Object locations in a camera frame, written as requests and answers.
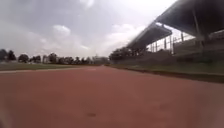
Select grass infield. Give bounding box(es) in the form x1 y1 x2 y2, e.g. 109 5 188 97
0 62 101 72

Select pale track edge line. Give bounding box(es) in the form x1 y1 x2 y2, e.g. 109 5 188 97
0 67 73 74

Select clump of dark trees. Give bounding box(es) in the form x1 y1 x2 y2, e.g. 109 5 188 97
108 46 144 62

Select row of trees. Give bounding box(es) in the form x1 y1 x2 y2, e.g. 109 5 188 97
0 48 110 66

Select red running track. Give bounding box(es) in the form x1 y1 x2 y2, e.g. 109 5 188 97
0 65 224 128

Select roofed grandstand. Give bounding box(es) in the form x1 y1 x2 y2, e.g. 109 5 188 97
113 0 224 66

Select dark kerb strip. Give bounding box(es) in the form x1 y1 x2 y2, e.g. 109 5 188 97
109 65 224 84

